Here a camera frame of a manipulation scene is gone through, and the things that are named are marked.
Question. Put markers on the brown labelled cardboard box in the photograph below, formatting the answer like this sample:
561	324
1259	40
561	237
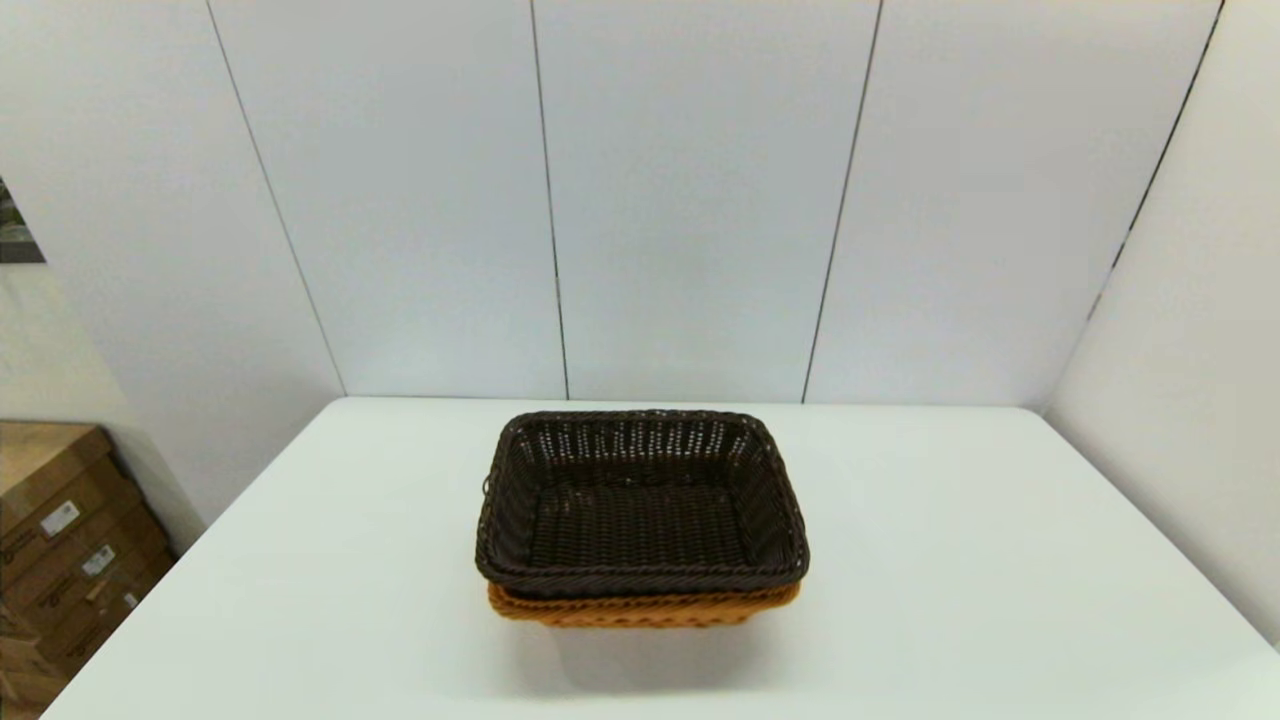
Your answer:
60	580
90	625
40	450

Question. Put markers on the orange wicker basket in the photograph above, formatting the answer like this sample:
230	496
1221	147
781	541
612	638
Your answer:
640	608

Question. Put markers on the dark brown wicker basket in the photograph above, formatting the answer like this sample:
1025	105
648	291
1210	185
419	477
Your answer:
640	520

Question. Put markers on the small brown cardboard box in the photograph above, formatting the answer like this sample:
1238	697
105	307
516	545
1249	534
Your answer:
25	680

